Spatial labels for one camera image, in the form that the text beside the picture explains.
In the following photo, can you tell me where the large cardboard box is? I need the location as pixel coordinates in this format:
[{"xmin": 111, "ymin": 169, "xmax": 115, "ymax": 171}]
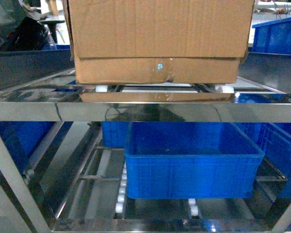
[{"xmin": 63, "ymin": 0, "xmax": 254, "ymax": 84}]

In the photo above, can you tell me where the stainless steel roller shelf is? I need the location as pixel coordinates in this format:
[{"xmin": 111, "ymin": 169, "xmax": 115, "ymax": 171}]
[{"xmin": 0, "ymin": 50, "xmax": 291, "ymax": 233}]

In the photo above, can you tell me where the blue bin behind centre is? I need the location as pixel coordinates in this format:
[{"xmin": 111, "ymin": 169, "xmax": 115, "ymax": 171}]
[{"xmin": 101, "ymin": 121, "xmax": 129, "ymax": 148}]

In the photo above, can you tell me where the blue bin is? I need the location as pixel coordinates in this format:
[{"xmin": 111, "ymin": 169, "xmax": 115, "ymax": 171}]
[
  {"xmin": 124, "ymin": 122, "xmax": 264, "ymax": 199},
  {"xmin": 0, "ymin": 121, "xmax": 73, "ymax": 170},
  {"xmin": 235, "ymin": 122, "xmax": 291, "ymax": 200},
  {"xmin": 252, "ymin": 17, "xmax": 291, "ymax": 55},
  {"xmin": 101, "ymin": 121, "xmax": 129, "ymax": 148}
]

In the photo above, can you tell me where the blue bin front centre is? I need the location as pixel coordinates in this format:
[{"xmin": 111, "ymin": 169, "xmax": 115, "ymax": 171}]
[{"xmin": 124, "ymin": 122, "xmax": 264, "ymax": 199}]

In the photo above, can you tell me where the blue bin far left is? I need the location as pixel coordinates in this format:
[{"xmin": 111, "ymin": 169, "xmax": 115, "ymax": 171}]
[{"xmin": 0, "ymin": 121, "xmax": 73, "ymax": 170}]

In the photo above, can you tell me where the blue bin right front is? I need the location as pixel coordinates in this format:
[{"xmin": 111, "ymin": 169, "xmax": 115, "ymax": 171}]
[{"xmin": 235, "ymin": 122, "xmax": 291, "ymax": 200}]

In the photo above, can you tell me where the blue bin upper right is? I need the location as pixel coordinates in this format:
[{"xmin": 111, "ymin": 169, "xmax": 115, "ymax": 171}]
[{"xmin": 252, "ymin": 17, "xmax": 291, "ymax": 55}]

